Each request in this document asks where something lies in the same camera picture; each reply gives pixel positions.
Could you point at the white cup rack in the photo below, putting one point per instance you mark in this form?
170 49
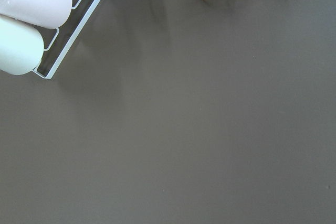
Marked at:
59 41

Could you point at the white cup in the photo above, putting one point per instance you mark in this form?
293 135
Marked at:
22 46

